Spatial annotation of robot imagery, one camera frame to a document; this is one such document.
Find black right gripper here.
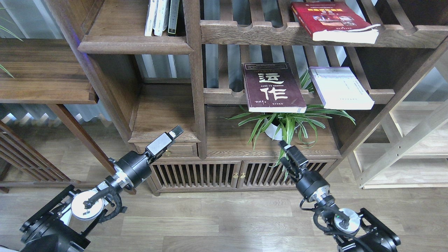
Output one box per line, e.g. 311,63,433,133
279,140,330,202

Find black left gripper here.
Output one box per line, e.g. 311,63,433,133
108,126,184,189

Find white lavender book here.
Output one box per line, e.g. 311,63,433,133
309,67,374,110

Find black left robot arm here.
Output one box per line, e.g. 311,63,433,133
20,126,184,252

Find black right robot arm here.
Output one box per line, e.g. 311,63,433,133
279,140,401,252

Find small wooden drawer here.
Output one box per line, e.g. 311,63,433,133
134,143,198,159

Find white plant pot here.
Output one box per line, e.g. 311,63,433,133
265,119,292,143

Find left slatted cabinet door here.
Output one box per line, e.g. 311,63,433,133
151,161,242,193

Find dark wooden bookshelf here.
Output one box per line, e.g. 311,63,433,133
45,0,447,176

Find dark maroon book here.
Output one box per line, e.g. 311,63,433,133
241,62,307,113

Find white book middle upright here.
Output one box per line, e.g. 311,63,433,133
153,0,170,36

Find dark green upright book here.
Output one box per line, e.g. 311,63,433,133
167,0,180,36

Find red book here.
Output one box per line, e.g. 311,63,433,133
291,1,379,44

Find light wooden rack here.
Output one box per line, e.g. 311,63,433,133
348,98,448,189

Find dark wooden side table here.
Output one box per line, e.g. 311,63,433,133
1,38,128,188

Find dark slatted wooden bench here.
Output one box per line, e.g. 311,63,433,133
0,121,82,193

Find green plant leaves left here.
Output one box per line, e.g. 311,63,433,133
0,7,23,79

